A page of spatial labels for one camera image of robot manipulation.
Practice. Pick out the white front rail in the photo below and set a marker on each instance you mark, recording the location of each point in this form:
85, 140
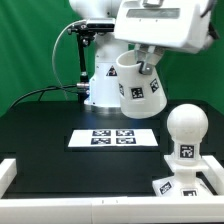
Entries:
119, 210

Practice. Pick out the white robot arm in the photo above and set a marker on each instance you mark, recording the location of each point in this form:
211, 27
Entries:
104, 89

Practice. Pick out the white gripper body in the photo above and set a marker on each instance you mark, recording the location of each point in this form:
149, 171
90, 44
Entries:
182, 25

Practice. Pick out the white marker sheet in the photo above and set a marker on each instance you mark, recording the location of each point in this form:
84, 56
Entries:
112, 137

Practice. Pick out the white lamp hood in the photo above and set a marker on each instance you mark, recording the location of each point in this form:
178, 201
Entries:
141, 95

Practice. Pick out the white lamp base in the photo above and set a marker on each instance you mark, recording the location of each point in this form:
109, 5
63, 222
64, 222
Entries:
183, 182

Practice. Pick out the white rail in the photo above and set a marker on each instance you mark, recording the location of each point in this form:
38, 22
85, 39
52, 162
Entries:
214, 174
119, 210
8, 171

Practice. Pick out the white lamp bulb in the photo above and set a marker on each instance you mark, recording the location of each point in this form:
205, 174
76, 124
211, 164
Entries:
187, 125

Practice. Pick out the white right rail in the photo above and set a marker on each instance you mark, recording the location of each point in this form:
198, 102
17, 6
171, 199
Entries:
214, 174

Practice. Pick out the black camera on stand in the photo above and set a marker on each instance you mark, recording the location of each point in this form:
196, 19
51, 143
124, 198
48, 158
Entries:
85, 31

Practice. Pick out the white left rail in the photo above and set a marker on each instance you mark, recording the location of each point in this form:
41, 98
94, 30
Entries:
8, 171

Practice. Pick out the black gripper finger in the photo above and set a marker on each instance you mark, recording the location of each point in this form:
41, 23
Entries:
147, 57

